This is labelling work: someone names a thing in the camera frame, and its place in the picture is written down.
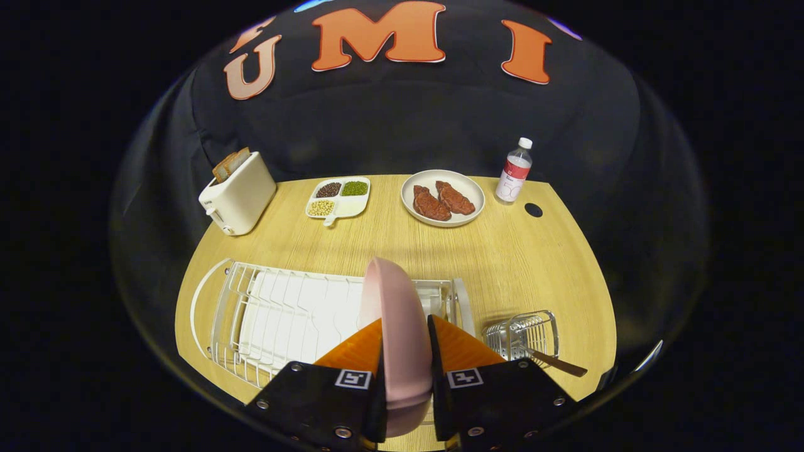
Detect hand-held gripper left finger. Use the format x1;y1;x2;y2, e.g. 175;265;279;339
245;317;387;452

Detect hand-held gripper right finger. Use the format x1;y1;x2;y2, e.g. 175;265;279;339
428;315;579;452

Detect spoon with brown handle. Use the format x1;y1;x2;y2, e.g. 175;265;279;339
524;347;589;378

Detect metal wire basket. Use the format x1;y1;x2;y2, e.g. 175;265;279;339
482;310;560;368

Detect white wire dish rack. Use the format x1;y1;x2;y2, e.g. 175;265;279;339
190;257;476;390

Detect pink plate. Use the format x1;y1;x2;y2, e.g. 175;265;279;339
360;257;434;438

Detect white divided dish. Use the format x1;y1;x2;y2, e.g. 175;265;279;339
305;176;371;227

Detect cream plate with meat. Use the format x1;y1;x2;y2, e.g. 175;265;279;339
401;169;486;227

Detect red meat piece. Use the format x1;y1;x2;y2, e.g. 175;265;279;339
436;181;476;215
413;185;452;222

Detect white toaster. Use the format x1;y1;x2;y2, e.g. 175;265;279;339
198;151;278;236

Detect clear bottle with red label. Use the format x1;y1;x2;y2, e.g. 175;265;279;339
494;137;533;205

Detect brown toast slices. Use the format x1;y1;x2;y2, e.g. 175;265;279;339
212;147;251;184

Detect black backdrop cloth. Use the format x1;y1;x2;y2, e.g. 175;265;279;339
110;0;710;390

